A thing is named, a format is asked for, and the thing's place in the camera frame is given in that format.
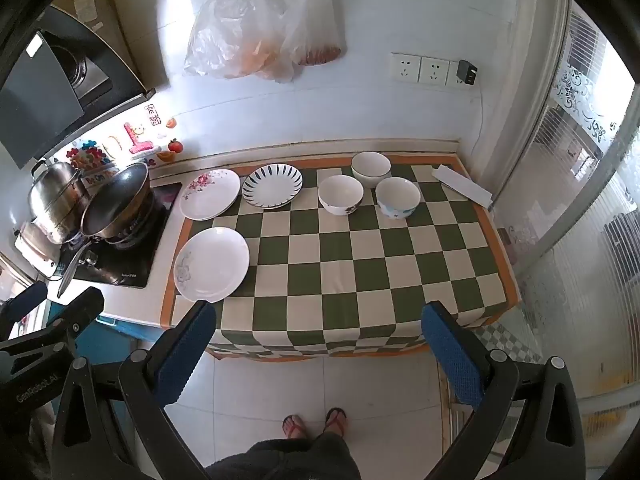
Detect group of colourful wall stickers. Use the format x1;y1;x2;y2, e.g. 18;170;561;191
65;102;185;176

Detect black range hood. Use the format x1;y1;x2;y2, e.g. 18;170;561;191
0;5;157;171

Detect black gas stove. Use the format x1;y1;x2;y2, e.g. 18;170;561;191
47;182;183;289

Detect thin white cable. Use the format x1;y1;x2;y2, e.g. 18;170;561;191
470;80;488;181

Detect white plate with blue flower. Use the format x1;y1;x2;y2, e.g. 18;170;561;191
173;227;251;304

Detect person's dark trousers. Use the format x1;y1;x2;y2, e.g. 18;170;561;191
205;432;362;480

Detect dark wire rack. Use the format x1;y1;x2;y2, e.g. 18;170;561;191
602;212;640;281

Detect stainless steel pot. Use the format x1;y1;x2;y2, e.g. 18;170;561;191
27;160;88;246

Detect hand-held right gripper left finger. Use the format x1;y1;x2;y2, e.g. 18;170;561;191
52;300;218;480

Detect white wall socket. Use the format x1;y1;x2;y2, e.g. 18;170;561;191
419;56;450;86
391;52;421;83
447;60;473;86

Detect person's right sandalled foot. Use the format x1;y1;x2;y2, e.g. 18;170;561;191
322;407;347;438

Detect frosted glass sliding door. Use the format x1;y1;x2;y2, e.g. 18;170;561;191
492;0;640;461

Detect blue base cabinet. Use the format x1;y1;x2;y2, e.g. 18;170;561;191
45;300;166;376

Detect person's sandalled foot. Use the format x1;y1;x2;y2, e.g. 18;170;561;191
281;414;311;443
322;407;347;438

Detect dark frying pan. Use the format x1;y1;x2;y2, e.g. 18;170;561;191
56;161;154;299

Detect green checkered tablecloth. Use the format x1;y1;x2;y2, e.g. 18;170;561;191
161;152;523;363

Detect person's left sandalled foot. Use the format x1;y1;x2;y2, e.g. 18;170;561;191
281;414;311;443

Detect blue striped plate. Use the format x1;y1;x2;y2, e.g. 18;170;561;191
242;164;304;209

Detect clear plastic bag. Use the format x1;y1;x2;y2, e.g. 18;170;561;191
182;0;321;83
280;0;347;67

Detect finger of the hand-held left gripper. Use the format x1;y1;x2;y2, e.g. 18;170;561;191
30;287;106;358
0;282;49;322

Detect long white box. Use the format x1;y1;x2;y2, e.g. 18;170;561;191
432;164;493;209

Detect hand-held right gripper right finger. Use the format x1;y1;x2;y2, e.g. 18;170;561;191
420;301;586;480

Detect white bowl with black rim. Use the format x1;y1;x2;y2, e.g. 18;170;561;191
351;151;392;189

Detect white bowl with red flowers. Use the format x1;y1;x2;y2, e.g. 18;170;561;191
318;175;364;216

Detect pink floral plate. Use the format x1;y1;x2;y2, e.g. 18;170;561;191
179;169;242;221

